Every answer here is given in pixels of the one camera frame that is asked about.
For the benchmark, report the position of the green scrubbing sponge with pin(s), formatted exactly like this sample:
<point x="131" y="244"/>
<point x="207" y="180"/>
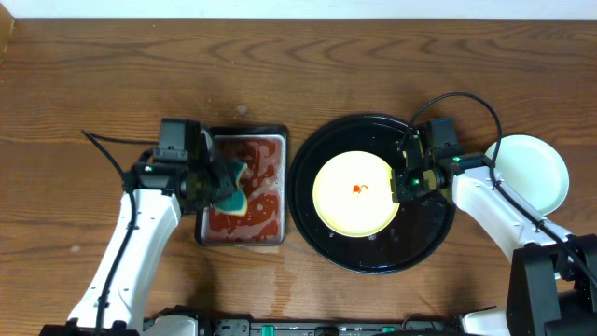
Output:
<point x="236" y="204"/>

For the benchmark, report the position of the pale green plate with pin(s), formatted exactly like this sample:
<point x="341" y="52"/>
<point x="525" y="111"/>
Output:
<point x="534" y="170"/>

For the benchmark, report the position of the black rectangular wash tray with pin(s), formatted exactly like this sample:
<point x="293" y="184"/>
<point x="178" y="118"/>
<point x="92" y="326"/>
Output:
<point x="264" y="150"/>

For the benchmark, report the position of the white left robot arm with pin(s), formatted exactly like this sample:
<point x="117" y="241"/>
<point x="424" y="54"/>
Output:
<point x="156" y="195"/>

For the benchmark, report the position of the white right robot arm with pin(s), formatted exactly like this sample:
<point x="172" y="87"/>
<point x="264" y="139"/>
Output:
<point x="552" y="284"/>

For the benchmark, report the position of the yellow plate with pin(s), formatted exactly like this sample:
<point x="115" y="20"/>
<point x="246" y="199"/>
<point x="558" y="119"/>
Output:
<point x="352" y="194"/>

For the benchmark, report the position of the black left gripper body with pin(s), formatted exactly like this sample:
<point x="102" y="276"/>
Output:
<point x="222" y="180"/>

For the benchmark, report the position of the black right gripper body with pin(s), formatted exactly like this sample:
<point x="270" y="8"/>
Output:
<point x="408" y="186"/>

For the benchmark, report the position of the round black serving tray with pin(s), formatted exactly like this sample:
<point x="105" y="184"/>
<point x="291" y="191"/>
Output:
<point x="414" y="233"/>

